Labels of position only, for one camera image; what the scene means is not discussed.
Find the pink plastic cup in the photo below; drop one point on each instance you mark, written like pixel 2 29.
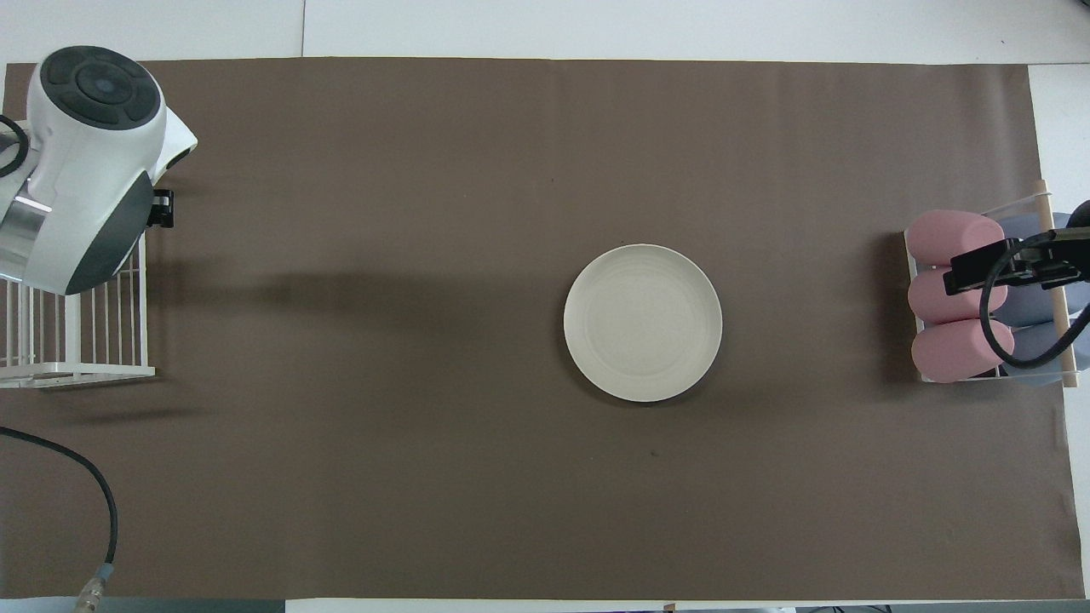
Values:
pixel 954 351
pixel 937 302
pixel 945 234

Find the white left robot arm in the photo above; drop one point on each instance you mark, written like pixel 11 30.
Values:
pixel 85 170

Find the brown paper table mat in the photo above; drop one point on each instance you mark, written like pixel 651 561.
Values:
pixel 383 468

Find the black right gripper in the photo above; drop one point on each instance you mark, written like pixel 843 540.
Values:
pixel 1060 255

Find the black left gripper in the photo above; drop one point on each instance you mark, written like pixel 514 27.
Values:
pixel 160 209

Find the round cream plate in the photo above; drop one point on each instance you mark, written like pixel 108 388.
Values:
pixel 643 323

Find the blue plastic cup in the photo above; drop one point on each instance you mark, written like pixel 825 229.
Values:
pixel 1030 345
pixel 1035 305
pixel 1022 226

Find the white cup rack wooden bar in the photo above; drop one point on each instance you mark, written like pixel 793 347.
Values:
pixel 1064 340

